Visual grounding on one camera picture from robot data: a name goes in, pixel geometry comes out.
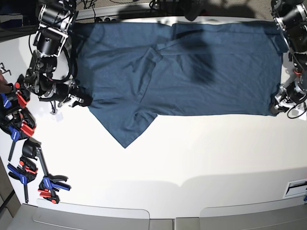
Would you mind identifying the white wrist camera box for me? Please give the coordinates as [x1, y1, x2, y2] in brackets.
[54, 113, 64, 122]
[298, 110, 307, 121]

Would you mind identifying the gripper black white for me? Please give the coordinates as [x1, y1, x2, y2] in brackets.
[269, 82, 307, 115]
[38, 80, 93, 108]

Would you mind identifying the left grey chair back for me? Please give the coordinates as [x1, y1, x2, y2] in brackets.
[7, 199, 174, 230]

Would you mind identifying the dark blue T-shirt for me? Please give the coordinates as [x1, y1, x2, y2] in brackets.
[71, 22, 287, 148]

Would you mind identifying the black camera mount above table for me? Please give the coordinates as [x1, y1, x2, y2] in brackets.
[184, 0, 204, 21]

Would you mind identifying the small metal hex key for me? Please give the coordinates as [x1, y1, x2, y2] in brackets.
[0, 62, 12, 76]

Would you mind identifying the top blue red bar clamp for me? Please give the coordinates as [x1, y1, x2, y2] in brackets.
[0, 74, 34, 125]

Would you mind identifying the white label card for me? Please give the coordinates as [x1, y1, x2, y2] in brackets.
[283, 179, 307, 199]

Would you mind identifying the blue red bar clamp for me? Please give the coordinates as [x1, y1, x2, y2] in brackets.
[22, 139, 71, 204]
[0, 74, 34, 125]
[7, 156, 38, 204]
[0, 109, 36, 161]

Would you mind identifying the right grey chair back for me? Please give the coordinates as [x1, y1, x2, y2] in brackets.
[174, 197, 307, 230]

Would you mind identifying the person hand at edge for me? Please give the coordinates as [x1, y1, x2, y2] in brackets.
[0, 73, 12, 94]

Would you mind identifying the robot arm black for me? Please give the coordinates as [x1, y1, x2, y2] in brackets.
[271, 0, 307, 120]
[24, 0, 93, 107]

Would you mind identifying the grey chair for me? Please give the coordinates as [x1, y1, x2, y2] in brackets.
[174, 197, 307, 230]
[7, 199, 174, 230]

